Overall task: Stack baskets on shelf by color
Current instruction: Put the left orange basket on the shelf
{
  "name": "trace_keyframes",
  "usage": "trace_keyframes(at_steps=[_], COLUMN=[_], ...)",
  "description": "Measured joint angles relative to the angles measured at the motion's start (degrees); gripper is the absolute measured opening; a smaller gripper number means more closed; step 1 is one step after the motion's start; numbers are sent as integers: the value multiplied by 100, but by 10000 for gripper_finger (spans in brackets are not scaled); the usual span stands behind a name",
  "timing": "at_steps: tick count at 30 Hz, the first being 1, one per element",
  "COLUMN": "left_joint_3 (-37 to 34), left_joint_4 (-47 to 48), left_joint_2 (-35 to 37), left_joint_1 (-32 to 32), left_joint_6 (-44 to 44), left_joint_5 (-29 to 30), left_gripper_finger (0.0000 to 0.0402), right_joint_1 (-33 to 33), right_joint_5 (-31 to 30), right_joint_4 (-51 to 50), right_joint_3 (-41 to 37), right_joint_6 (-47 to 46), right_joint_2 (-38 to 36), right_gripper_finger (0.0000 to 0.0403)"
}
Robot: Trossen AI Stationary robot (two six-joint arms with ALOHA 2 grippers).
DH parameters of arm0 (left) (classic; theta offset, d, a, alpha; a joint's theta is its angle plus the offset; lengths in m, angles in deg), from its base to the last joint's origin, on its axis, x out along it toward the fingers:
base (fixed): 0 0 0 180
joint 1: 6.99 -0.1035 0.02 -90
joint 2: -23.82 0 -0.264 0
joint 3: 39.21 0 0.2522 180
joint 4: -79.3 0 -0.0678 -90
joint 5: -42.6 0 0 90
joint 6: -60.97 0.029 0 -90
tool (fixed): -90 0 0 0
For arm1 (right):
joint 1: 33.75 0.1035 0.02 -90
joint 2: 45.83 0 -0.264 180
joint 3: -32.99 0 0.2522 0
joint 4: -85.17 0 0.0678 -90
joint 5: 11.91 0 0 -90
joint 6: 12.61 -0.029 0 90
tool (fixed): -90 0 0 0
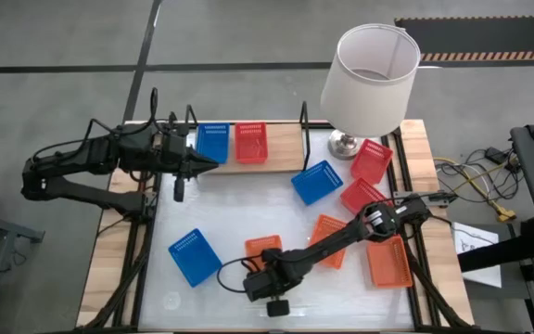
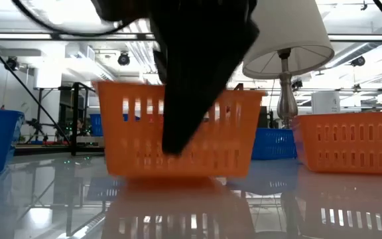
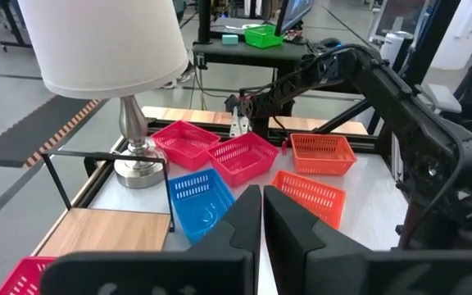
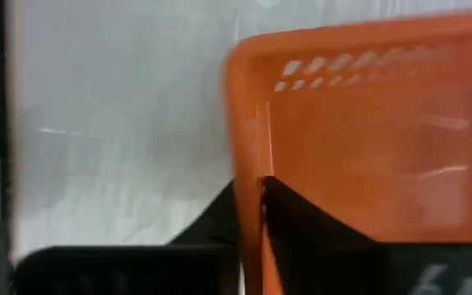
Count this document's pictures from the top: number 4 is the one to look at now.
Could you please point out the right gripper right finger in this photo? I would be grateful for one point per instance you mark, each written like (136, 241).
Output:
(342, 262)

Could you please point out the orange slotted plastic basket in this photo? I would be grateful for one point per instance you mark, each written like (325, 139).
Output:
(342, 143)

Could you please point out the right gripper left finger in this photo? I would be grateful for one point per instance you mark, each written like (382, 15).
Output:
(137, 270)

